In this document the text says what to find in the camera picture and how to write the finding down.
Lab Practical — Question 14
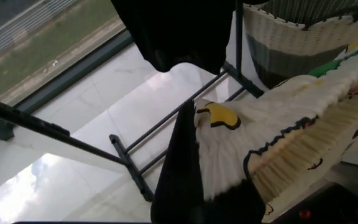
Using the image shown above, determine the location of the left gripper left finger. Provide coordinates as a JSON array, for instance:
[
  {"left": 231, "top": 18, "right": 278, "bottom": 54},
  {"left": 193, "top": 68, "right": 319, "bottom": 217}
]
[{"left": 150, "top": 100, "right": 205, "bottom": 223}]

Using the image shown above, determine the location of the cream printed garment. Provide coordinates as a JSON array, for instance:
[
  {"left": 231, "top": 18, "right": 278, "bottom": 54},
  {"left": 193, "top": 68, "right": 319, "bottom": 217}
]
[{"left": 193, "top": 18, "right": 358, "bottom": 216}]

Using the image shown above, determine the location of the black clothes rack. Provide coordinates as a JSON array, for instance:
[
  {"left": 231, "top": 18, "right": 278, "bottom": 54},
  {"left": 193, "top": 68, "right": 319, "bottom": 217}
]
[{"left": 0, "top": 0, "right": 265, "bottom": 203}]

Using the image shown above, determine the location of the black garment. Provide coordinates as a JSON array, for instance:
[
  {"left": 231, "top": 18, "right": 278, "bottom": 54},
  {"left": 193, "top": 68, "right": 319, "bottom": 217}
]
[{"left": 109, "top": 0, "right": 238, "bottom": 75}]

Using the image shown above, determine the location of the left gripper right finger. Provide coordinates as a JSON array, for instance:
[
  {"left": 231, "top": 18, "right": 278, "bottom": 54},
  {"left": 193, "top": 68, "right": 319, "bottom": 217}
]
[{"left": 204, "top": 177, "right": 267, "bottom": 223}]

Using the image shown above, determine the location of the white laundry basket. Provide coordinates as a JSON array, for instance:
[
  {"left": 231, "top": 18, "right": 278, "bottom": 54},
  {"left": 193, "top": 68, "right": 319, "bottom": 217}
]
[{"left": 242, "top": 0, "right": 358, "bottom": 90}]

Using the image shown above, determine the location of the window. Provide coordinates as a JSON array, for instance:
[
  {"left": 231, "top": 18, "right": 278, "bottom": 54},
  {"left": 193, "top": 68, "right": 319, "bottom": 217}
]
[{"left": 0, "top": 0, "right": 135, "bottom": 150}]

